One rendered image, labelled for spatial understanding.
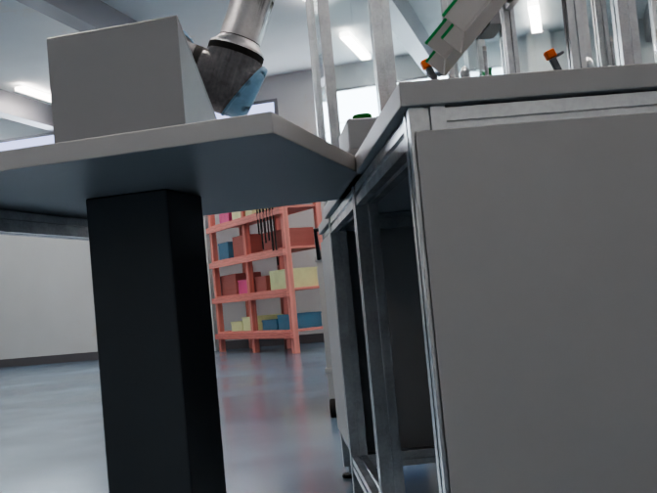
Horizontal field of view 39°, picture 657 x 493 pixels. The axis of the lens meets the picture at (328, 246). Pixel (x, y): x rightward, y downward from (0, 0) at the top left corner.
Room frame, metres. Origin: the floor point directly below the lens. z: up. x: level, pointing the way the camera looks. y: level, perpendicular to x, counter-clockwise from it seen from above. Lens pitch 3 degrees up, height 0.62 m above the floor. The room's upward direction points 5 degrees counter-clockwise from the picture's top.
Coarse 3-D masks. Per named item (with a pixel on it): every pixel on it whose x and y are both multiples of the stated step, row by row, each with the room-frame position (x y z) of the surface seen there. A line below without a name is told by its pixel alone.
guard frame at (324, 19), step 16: (320, 0) 2.65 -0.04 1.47; (320, 16) 2.65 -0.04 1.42; (656, 16) 3.24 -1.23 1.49; (320, 32) 2.68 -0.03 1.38; (656, 32) 3.24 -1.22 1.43; (656, 48) 3.24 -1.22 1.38; (336, 96) 2.65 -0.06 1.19; (336, 112) 2.65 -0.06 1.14; (320, 128) 3.15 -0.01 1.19; (336, 128) 2.65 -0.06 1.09; (336, 144) 2.66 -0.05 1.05
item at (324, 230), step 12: (324, 228) 2.93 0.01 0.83; (324, 240) 3.00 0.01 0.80; (324, 252) 3.06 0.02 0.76; (324, 264) 3.12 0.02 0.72; (324, 276) 3.18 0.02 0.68; (336, 324) 2.78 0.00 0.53; (336, 336) 2.83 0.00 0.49; (336, 348) 2.88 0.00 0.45; (336, 360) 2.93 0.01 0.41; (336, 372) 2.98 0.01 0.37; (336, 384) 3.04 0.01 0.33; (336, 396) 3.09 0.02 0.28; (336, 408) 3.15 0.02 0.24; (348, 444) 2.76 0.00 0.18; (348, 456) 3.16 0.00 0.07
